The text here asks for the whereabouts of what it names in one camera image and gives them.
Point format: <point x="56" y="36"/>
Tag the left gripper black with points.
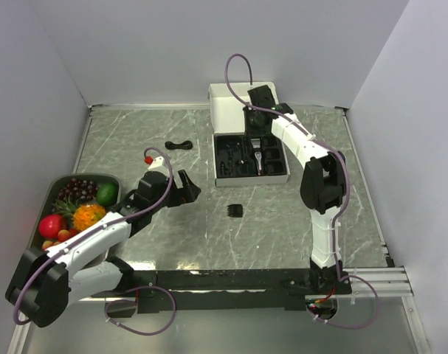
<point x="183" y="195"/>

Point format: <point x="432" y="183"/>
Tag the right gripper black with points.
<point x="249" y="131"/>

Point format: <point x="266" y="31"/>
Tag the silver black hair clipper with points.
<point x="256" y="148"/>

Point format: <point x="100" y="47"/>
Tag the black comb guard attachment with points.
<point x="235" y="210"/>

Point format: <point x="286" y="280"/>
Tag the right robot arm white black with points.
<point x="323" y="186"/>

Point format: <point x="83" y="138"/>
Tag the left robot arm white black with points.
<point x="45" y="283"/>

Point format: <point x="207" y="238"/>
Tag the white cardboard clipper box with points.
<point x="227" y="118"/>

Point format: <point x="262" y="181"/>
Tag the black plastic insert tray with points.
<point x="235" y="159"/>

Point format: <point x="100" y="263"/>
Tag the grey fruit tray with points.
<point x="47" y="209"/>

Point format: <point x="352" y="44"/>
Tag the green avocado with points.
<point x="107" y="194"/>

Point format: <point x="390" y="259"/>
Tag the orange pineapple toy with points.
<point x="80" y="216"/>

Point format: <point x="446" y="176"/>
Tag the dark red grape bunch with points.
<point x="78" y="190"/>

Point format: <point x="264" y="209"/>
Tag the small red orange fruits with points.
<point x="63" y="235"/>

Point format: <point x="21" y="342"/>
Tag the red apple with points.
<point x="51" y="225"/>

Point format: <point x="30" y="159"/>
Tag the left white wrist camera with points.
<point x="156" y="164"/>

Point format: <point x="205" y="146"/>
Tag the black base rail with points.
<point x="285" y="288"/>

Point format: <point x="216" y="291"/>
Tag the aluminium extrusion rail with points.
<point x="387" y="282"/>

